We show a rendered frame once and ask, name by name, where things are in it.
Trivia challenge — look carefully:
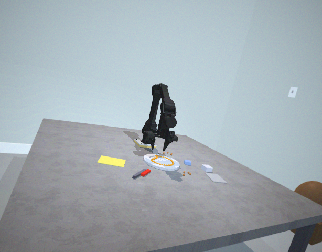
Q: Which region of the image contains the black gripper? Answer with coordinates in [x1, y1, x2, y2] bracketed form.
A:
[144, 123, 178, 151]

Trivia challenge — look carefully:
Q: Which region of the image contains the white block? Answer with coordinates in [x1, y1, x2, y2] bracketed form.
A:
[201, 165, 213, 172]

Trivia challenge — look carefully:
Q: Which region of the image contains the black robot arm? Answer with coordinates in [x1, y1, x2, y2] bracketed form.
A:
[140, 83, 177, 144]

